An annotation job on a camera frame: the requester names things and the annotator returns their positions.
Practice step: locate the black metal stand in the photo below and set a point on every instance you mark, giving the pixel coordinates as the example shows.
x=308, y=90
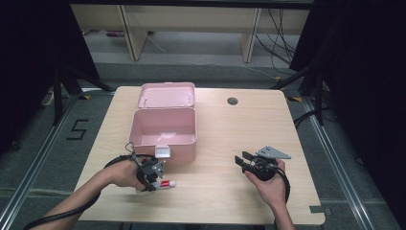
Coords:
x=58, y=96
x=319, y=96

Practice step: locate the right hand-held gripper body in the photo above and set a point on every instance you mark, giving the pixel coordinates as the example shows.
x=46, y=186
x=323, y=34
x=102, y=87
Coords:
x=265, y=166

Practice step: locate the pink plastic storage box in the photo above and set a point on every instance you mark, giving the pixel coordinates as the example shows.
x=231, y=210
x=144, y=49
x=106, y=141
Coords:
x=166, y=124

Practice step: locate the beige background desk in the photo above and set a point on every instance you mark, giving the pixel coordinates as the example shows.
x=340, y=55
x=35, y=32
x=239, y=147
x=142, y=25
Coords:
x=191, y=16

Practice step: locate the person's right hand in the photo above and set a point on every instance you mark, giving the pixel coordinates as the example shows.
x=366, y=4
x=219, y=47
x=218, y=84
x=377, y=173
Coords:
x=271, y=191

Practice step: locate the black curtain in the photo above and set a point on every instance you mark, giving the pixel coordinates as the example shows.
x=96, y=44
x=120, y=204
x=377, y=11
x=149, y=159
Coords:
x=367, y=80
x=32, y=64

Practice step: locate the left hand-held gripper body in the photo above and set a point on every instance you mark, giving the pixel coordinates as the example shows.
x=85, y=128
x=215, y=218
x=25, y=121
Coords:
x=148, y=172

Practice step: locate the metal floor rail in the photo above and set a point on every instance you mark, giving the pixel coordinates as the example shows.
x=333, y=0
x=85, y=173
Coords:
x=35, y=163
x=338, y=172

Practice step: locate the grey tape piece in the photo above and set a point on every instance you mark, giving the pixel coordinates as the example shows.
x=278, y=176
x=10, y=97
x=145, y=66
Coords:
x=317, y=210

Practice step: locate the person's left hand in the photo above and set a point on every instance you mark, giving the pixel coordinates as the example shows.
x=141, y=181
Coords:
x=124, y=174

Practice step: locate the white red toothpaste tube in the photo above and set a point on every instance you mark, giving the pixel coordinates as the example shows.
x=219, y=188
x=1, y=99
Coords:
x=166, y=183

